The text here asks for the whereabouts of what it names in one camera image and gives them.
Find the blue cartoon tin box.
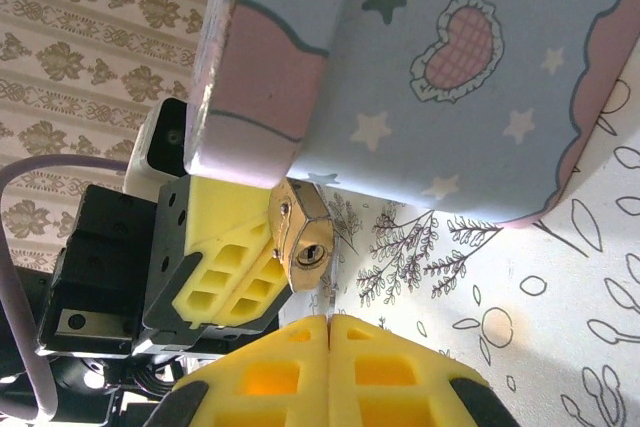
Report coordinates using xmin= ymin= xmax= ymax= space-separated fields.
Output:
xmin=184 ymin=0 xmax=640 ymax=228

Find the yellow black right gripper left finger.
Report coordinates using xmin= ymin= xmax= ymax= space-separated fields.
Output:
xmin=159 ymin=315 xmax=332 ymax=427

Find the brass padlock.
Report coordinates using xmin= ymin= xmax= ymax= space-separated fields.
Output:
xmin=267 ymin=178 xmax=335 ymax=294

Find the floral patterned table cover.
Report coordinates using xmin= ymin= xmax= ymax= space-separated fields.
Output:
xmin=279 ymin=76 xmax=640 ymax=427

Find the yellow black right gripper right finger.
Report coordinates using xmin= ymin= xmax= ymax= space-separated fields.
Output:
xmin=330 ymin=314 xmax=519 ymax=427

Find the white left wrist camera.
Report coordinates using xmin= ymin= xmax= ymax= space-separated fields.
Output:
xmin=123 ymin=96 xmax=194 ymax=194

